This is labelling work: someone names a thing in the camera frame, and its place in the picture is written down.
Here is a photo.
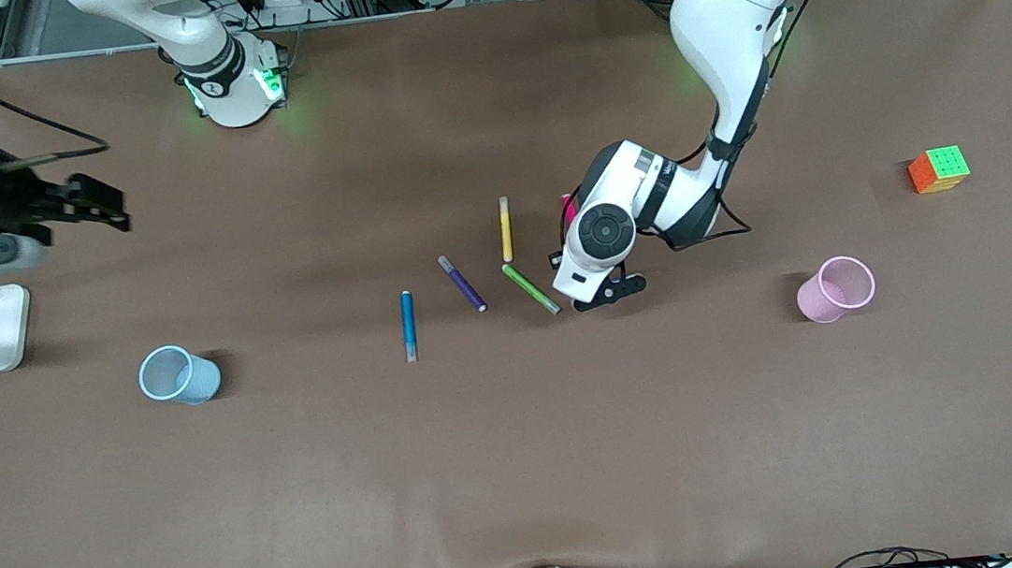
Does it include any colourful puzzle cube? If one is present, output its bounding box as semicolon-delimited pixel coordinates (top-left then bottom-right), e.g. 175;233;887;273
905;143;974;197

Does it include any yellow marker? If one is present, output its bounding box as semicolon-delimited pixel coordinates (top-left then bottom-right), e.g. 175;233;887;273
497;196;516;265

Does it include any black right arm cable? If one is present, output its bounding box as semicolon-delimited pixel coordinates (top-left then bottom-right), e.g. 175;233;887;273
0;36;111;171

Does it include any blue marker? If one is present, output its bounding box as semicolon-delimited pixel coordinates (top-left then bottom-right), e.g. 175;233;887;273
399;289;420;364

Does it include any purple marker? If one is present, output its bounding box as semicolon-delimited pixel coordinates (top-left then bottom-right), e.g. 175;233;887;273
437;251;489;317

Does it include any green marker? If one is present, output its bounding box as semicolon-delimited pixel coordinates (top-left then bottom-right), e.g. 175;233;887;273
501;258;563;321

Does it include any pink mesh cup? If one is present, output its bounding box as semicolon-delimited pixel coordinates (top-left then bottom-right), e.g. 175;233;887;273
792;252;880;328

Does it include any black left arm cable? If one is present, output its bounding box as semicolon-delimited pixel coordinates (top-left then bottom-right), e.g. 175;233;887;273
613;0;860;257

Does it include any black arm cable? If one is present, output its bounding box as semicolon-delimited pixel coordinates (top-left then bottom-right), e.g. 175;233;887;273
613;0;860;257
0;36;111;171

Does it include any blue mesh cup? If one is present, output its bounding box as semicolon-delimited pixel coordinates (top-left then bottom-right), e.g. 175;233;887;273
135;340;224;411

